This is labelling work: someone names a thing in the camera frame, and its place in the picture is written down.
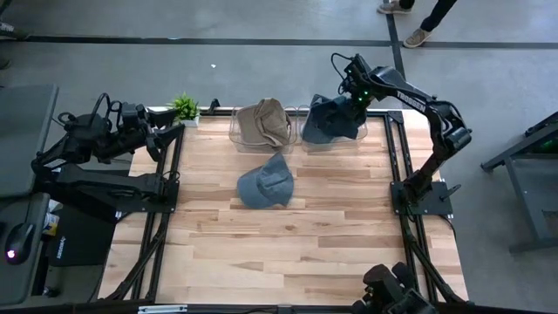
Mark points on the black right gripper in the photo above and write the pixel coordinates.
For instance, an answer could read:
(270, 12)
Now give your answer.
(359, 93)

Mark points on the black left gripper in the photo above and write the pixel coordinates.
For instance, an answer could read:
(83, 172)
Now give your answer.
(133, 134)

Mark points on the dark navy hat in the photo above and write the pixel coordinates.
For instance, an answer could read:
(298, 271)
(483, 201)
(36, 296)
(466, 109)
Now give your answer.
(340, 118)

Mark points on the blue denim cap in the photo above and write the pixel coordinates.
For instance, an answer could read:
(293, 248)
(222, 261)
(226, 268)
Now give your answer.
(311, 131)
(268, 185)

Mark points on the light beige hat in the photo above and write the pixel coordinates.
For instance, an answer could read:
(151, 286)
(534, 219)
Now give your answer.
(246, 128)

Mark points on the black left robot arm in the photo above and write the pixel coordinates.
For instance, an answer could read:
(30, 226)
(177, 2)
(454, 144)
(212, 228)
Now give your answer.
(87, 183)

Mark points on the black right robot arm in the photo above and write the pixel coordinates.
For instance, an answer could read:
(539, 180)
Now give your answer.
(414, 102)

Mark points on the small green potted plant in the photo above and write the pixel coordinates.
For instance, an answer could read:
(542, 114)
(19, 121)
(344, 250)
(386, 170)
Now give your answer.
(184, 109)

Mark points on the small black clamp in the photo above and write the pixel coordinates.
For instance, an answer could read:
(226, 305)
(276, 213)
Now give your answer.
(214, 107)

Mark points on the clear plastic bin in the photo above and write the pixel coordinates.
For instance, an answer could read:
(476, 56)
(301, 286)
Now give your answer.
(232, 131)
(340, 146)

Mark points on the person's shoe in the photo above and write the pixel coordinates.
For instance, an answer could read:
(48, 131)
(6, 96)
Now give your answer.
(392, 8)
(416, 38)

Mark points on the person's leg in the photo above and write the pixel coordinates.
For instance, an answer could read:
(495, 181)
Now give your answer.
(438, 15)
(406, 3)

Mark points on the black computer case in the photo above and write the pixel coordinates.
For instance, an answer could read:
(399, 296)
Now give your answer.
(83, 240)

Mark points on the small white yellow package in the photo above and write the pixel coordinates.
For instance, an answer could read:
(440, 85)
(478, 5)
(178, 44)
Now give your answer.
(52, 220)

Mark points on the grey desk panel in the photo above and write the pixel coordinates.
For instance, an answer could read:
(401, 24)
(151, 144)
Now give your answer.
(17, 131)

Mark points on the black computer mouse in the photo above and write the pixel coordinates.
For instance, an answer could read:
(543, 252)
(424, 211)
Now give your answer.
(19, 242)

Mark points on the grey metal stand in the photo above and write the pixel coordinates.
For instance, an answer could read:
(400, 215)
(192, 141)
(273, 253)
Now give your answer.
(525, 196)

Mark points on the grey desk top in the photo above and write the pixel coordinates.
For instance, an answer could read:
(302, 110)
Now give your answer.
(17, 283)

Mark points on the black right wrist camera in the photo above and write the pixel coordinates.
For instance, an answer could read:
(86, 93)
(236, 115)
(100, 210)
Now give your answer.
(354, 65)

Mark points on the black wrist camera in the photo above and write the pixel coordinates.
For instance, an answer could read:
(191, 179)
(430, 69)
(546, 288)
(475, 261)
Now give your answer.
(354, 65)
(133, 113)

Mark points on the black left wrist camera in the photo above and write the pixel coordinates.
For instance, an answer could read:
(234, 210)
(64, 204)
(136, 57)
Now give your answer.
(133, 113)

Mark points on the black aluminium table frame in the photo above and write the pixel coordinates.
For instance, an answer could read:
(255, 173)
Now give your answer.
(178, 161)

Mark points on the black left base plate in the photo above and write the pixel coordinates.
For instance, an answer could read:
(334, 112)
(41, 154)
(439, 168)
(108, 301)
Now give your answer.
(144, 206)

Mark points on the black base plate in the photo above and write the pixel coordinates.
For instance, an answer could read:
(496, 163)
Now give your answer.
(436, 205)
(144, 206)

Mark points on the black base plate lever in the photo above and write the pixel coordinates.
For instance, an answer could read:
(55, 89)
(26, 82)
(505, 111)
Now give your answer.
(451, 192)

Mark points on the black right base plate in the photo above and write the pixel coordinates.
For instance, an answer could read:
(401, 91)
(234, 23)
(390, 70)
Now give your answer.
(436, 205)

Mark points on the silver metal bracket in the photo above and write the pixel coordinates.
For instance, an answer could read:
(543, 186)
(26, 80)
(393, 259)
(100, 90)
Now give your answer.
(161, 309)

